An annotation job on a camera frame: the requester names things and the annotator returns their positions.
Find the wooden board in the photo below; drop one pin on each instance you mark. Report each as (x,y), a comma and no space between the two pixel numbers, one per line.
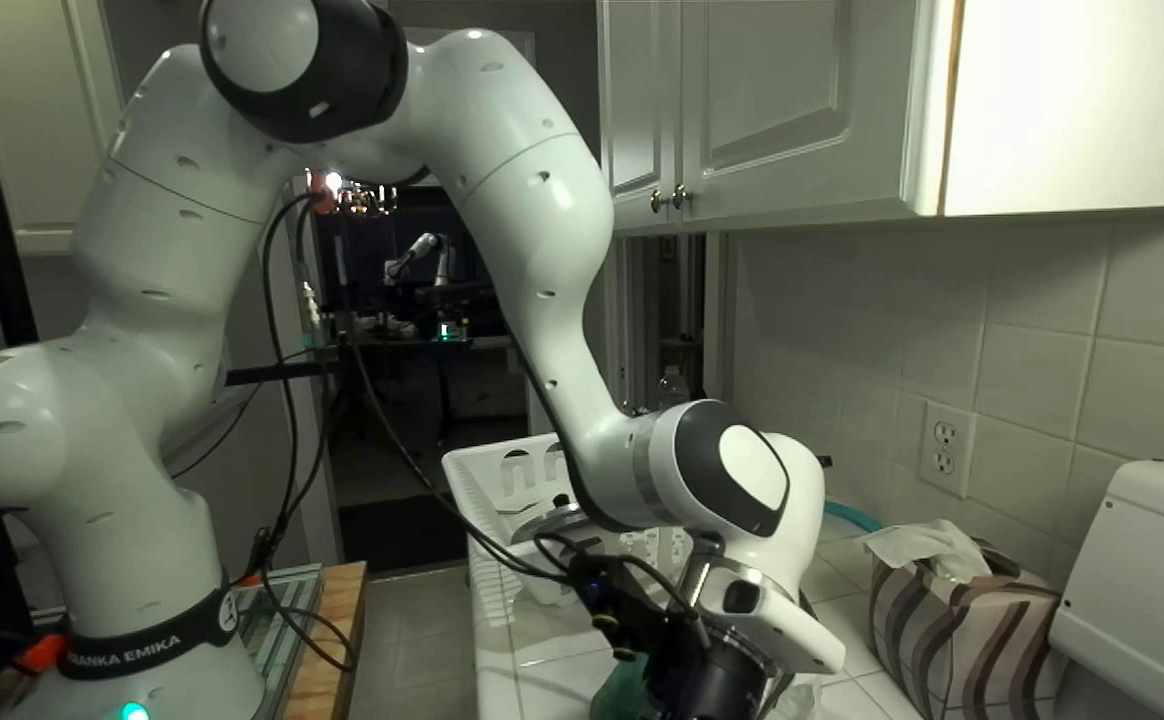
(334,664)

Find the white panelled wall cabinet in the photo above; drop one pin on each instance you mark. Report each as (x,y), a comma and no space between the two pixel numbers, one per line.
(766,94)

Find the white plastic dish rack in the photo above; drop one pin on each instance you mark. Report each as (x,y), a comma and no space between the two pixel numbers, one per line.
(485,483)

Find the aluminium mounting plate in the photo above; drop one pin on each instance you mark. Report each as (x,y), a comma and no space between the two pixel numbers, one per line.
(280,620)

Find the white gas stove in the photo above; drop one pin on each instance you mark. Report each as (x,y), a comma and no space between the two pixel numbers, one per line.
(1143,575)

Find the white paper towel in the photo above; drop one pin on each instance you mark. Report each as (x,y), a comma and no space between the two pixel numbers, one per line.
(924,547)

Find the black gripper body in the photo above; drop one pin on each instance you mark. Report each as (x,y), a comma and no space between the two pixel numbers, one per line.
(722,680)

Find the black horizontal bar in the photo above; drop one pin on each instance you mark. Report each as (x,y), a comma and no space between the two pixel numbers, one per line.
(274,375)

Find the striped brown cloth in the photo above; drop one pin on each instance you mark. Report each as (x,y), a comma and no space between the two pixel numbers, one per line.
(952,642)

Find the white wall outlet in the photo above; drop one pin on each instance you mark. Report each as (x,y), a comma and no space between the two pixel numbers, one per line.
(945,449)

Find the white plain wall cabinet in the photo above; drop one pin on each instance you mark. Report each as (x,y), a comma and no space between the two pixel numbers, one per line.
(1087,94)

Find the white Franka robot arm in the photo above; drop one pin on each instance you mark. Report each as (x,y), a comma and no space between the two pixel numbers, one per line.
(514,200)

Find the white tall cabinet door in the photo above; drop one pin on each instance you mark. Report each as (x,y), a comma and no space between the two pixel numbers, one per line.
(46,121)

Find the lit chandelier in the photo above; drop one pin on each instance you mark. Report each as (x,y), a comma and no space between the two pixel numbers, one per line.
(345,199)

